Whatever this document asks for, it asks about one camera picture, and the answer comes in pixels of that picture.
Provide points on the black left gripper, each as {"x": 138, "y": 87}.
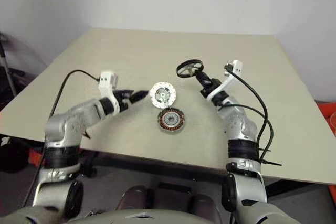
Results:
{"x": 123, "y": 100}

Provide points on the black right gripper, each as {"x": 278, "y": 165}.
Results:
{"x": 211, "y": 87}

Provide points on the spoked silver black-rimmed end cap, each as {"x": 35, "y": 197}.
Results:
{"x": 189, "y": 71}

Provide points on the silver rotor cover with magnets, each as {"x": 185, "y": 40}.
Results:
{"x": 162, "y": 95}

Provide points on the motor stator with copper windings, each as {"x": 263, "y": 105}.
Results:
{"x": 172, "y": 120}

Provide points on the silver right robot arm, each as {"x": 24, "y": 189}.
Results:
{"x": 241, "y": 127}

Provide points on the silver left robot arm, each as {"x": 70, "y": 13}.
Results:
{"x": 68, "y": 124}

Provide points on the black zip tie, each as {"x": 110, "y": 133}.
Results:
{"x": 273, "y": 163}
{"x": 265, "y": 151}
{"x": 87, "y": 134}

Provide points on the dark rounded shape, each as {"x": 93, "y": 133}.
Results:
{"x": 203, "y": 203}
{"x": 135, "y": 197}

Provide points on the orange bag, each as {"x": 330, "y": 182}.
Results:
{"x": 35, "y": 157}

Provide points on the black chair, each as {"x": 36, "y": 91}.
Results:
{"x": 17, "y": 74}

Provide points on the grey robot torso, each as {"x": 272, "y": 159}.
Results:
{"x": 168, "y": 218}

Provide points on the orange plastic crate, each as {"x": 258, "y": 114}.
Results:
{"x": 325, "y": 116}

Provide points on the black bag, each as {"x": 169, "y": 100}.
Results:
{"x": 13, "y": 158}

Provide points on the small white patterned object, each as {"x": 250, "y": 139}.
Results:
{"x": 4, "y": 141}

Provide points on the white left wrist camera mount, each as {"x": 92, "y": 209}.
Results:
{"x": 106, "y": 82}

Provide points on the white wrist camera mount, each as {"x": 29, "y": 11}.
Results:
{"x": 106, "y": 82}
{"x": 236, "y": 68}

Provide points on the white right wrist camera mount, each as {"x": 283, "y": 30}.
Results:
{"x": 236, "y": 68}

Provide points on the black table frame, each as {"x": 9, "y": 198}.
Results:
{"x": 157, "y": 166}

